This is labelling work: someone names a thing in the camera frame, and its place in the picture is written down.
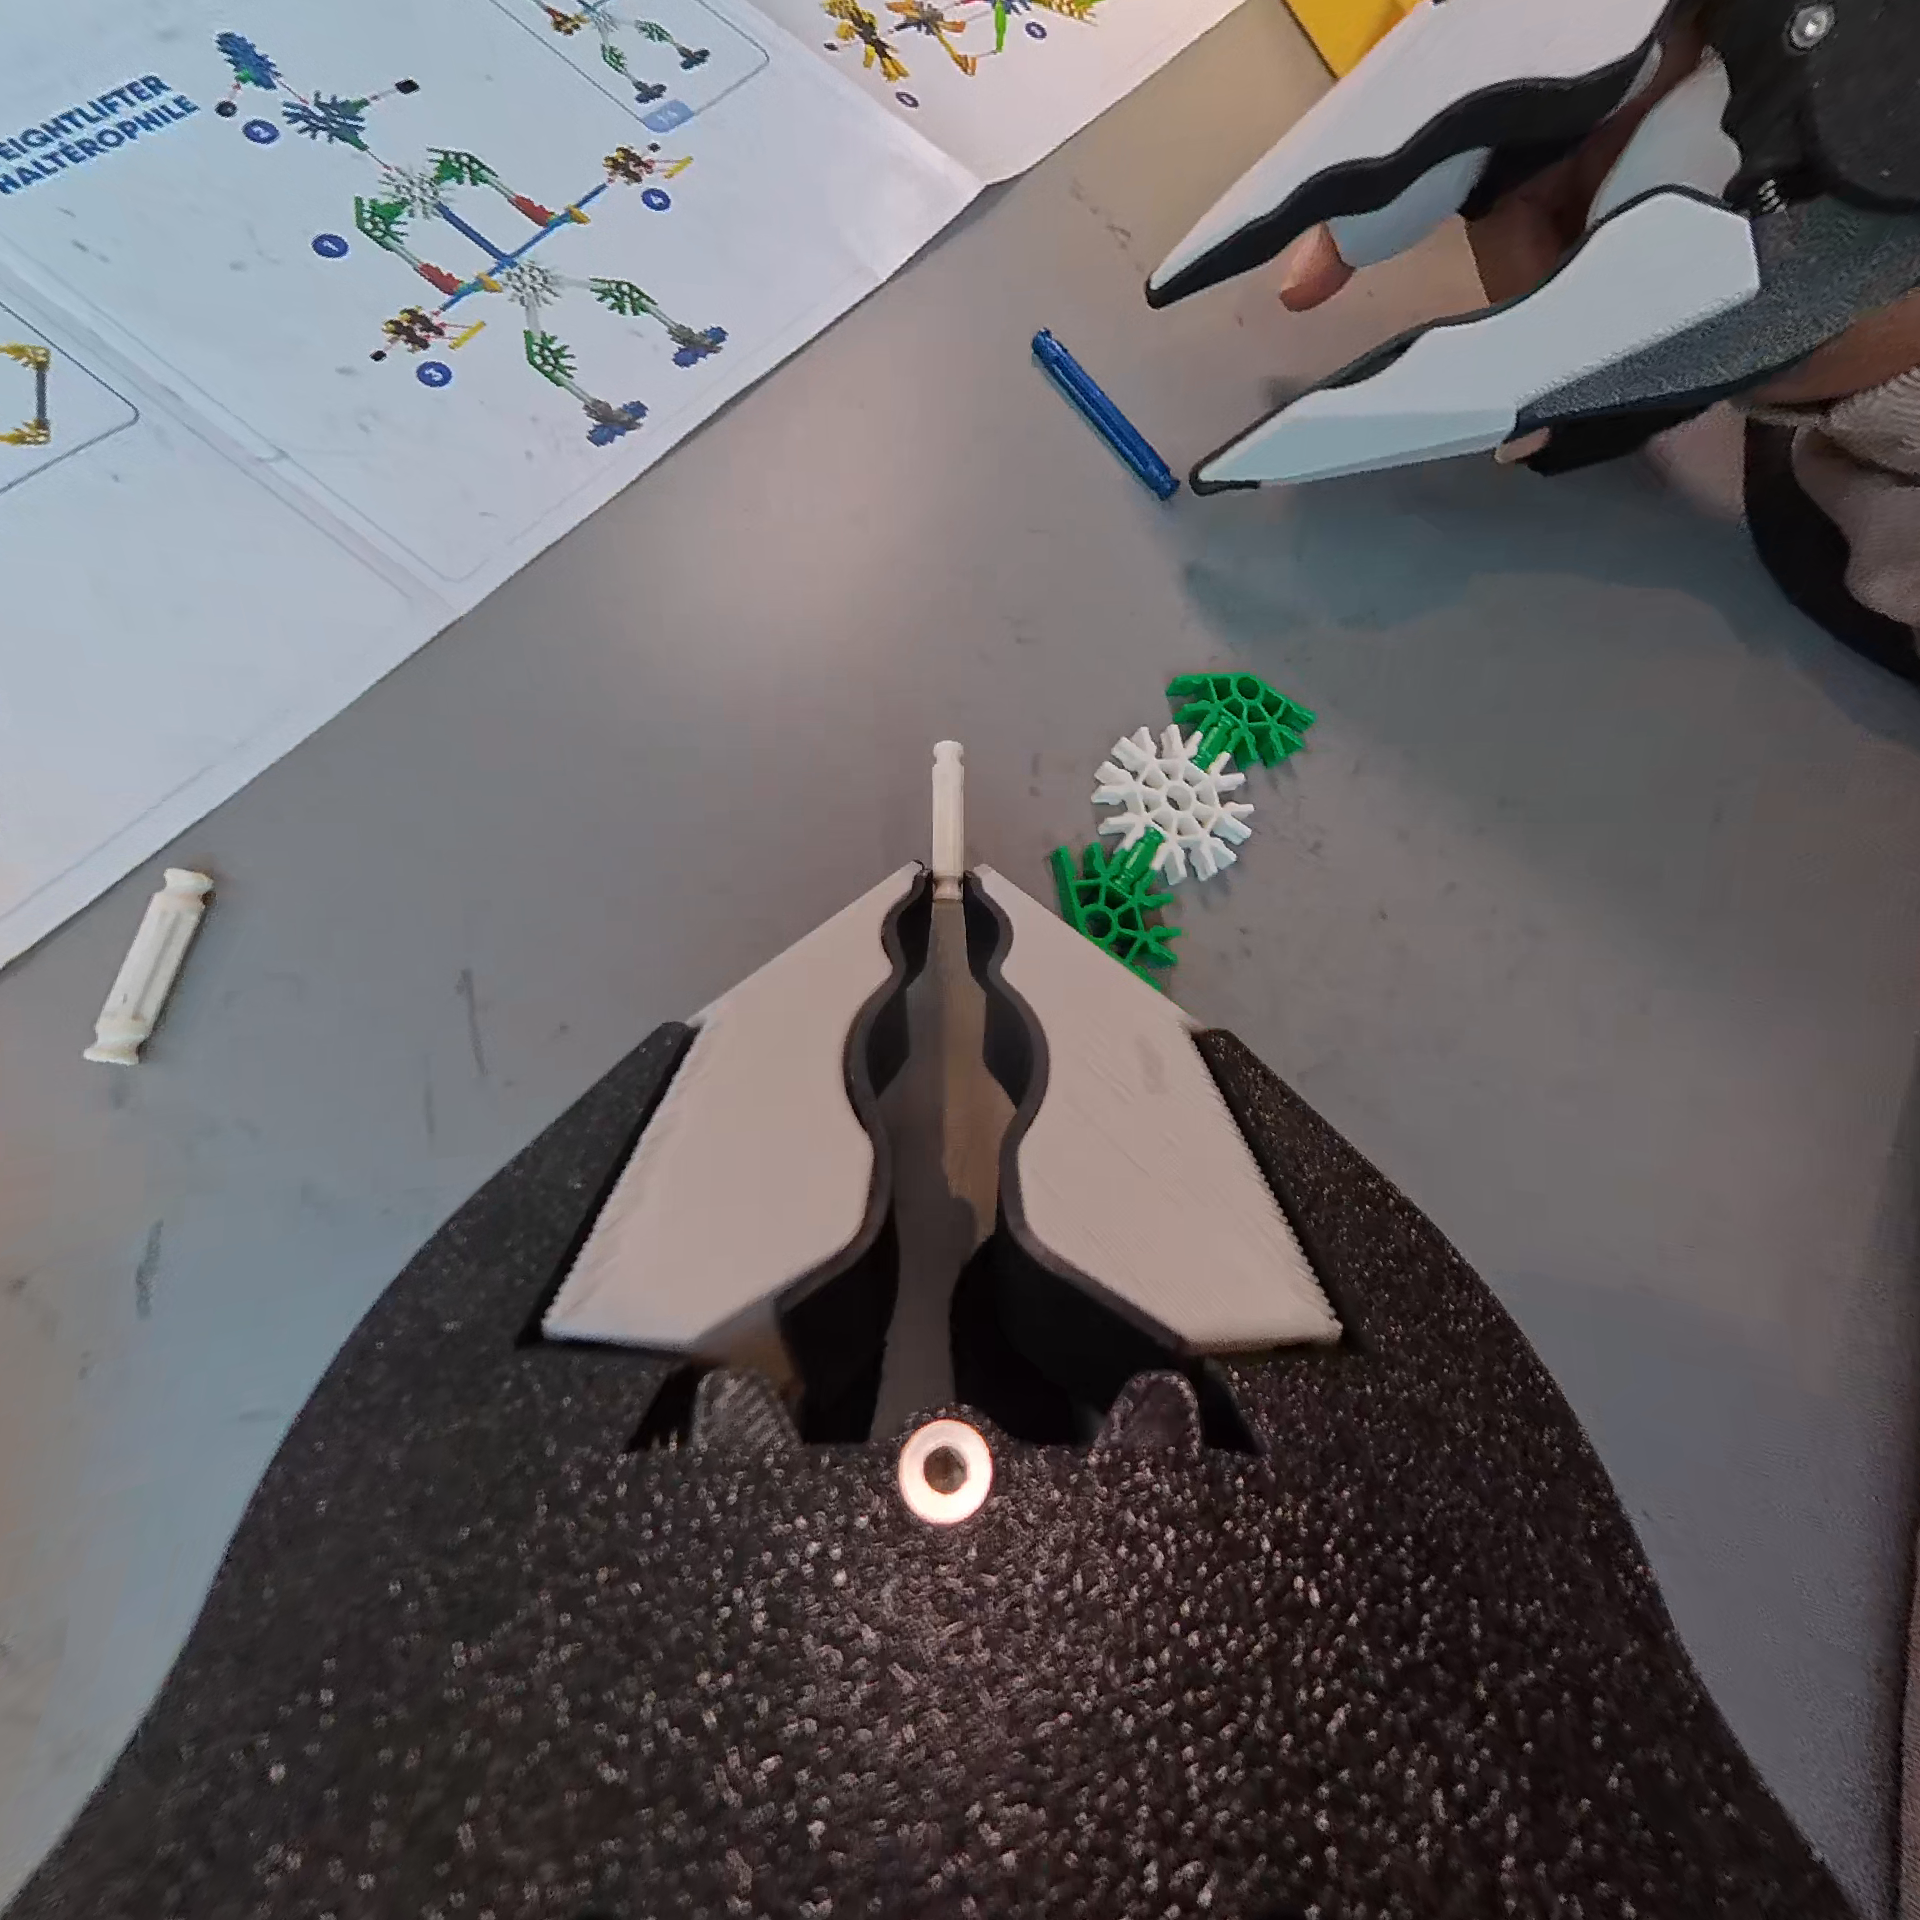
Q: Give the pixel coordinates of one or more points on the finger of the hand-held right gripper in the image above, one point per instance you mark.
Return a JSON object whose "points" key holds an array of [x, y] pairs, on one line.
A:
{"points": [[1412, 106], [1500, 362]]}

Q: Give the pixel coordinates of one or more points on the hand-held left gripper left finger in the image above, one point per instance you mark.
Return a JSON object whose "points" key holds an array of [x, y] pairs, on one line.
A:
{"points": [[721, 1200]]}

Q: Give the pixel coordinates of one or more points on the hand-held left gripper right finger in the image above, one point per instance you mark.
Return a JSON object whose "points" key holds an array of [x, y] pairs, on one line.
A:
{"points": [[1172, 1200]]}

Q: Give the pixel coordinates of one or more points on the green toy connector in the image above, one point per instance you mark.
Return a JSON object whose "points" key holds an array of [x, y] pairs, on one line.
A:
{"points": [[1240, 716], [1116, 909]]}

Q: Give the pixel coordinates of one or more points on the white snowflake toy connector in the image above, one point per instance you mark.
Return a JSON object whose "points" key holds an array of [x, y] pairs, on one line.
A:
{"points": [[1172, 804]]}

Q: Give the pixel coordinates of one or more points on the blue toy rod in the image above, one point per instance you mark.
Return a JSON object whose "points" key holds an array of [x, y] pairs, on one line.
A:
{"points": [[1105, 412]]}

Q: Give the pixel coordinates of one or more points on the short white toy rod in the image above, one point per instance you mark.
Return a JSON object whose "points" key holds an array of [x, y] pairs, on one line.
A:
{"points": [[151, 968], [950, 813]]}

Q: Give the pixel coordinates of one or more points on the person's right forearm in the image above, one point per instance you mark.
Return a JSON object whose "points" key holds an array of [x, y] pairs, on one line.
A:
{"points": [[1862, 450]]}

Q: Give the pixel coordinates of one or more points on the grey desk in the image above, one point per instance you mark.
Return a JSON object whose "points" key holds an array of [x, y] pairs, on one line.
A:
{"points": [[1561, 960]]}

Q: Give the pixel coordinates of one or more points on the person's right hand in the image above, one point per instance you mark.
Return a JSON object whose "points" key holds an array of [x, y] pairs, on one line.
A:
{"points": [[1546, 210]]}

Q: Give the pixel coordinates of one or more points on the stacked yellow storage bins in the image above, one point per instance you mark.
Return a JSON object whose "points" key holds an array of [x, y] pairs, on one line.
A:
{"points": [[1351, 25]]}

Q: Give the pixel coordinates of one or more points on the toy instruction poster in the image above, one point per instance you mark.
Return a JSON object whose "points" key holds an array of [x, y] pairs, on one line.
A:
{"points": [[182, 602]]}

